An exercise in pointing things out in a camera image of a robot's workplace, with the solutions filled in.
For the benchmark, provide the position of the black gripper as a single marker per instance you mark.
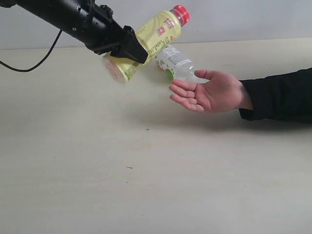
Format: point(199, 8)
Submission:
point(122, 43)

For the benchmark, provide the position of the yellow label bottle red cap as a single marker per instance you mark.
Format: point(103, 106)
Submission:
point(154, 35)

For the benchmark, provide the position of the clear bottle green cartoon label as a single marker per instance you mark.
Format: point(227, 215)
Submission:
point(176, 65)

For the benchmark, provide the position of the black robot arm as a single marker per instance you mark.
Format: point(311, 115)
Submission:
point(91, 24)

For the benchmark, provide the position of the black sleeved forearm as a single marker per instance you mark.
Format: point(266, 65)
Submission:
point(285, 97)

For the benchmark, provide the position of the person's open hand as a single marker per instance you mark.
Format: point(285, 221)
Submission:
point(221, 93)

